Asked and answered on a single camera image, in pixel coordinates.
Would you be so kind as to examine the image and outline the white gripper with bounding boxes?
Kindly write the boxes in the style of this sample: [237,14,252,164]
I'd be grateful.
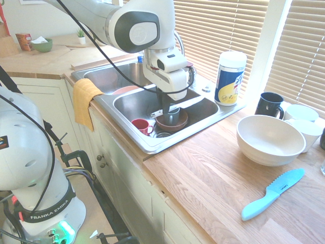
[155,67,190,115]

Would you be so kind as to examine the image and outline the white-handled table knife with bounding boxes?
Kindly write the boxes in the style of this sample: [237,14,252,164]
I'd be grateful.
[150,97,204,118]

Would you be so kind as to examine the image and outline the stainless steel double sink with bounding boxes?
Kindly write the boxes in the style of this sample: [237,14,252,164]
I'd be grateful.
[70,60,247,156]

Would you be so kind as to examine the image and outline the metal sink drain strainer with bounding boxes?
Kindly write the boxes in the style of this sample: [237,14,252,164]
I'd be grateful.
[153,130,174,139]

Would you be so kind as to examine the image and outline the light blue plastic knife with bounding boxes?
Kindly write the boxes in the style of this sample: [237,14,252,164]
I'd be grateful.
[241,168,306,222]

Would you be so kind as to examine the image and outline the wooden knife block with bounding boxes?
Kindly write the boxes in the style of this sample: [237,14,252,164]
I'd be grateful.
[0,21,20,59]

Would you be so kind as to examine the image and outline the brown wooden bowl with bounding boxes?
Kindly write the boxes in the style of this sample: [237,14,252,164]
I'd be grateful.
[155,108,189,133]

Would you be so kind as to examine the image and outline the red enamel mug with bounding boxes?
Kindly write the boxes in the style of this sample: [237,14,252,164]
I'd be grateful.
[131,118,155,136]

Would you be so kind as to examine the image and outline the chrome side sprayer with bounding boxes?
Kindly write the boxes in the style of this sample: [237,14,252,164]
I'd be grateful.
[187,65,198,87]

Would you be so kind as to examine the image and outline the pink plate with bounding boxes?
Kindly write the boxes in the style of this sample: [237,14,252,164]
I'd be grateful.
[111,85,141,96]

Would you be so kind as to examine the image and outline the disinfecting wipes canister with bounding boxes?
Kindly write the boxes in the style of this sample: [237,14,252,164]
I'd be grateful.
[213,50,248,107]

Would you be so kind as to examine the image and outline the yellow dish cloth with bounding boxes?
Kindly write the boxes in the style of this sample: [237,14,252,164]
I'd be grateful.
[72,78,105,133]

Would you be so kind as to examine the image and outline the wide beige window blind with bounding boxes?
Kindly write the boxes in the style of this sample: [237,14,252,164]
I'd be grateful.
[173,0,270,96]

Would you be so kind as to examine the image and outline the black C-clamp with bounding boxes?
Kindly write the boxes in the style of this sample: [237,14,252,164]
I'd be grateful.
[54,132,92,179]

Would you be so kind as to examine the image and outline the white kitchen cabinet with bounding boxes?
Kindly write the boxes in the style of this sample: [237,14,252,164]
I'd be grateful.
[10,75,212,244]

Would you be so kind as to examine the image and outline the black mug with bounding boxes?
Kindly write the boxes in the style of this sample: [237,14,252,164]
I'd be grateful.
[254,91,285,120]

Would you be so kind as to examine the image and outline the small spiky potted plant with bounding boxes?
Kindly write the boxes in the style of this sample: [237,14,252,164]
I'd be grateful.
[76,27,87,45]

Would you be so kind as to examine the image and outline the large cream bowl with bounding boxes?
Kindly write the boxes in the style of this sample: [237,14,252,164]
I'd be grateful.
[236,114,307,167]

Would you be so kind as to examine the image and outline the green bowl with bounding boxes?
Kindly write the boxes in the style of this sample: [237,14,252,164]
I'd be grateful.
[31,38,54,53]

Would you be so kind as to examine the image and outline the white cup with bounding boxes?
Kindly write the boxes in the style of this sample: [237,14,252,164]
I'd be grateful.
[283,104,320,123]

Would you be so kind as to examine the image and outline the white crumpled tissue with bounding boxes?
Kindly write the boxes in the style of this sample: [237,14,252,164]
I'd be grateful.
[29,36,49,45]

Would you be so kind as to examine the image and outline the black clamp with screw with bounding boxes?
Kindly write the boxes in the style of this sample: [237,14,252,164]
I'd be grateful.
[96,231,141,244]

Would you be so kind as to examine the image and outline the narrow beige window blind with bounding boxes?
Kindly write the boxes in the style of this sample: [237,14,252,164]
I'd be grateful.
[264,0,325,119]

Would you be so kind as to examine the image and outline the white tapered bowl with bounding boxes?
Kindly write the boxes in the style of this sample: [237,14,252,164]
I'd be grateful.
[286,118,323,154]

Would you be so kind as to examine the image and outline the orange cardboard box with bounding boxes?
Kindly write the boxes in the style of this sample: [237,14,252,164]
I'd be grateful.
[15,33,33,52]

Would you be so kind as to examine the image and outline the red utensil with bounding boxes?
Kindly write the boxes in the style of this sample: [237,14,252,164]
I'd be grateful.
[0,4,12,37]

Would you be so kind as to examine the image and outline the coloured wire bundle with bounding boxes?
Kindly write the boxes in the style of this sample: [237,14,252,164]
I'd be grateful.
[62,166,96,182]

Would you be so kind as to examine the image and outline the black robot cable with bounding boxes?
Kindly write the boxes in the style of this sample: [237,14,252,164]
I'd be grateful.
[0,0,198,213]

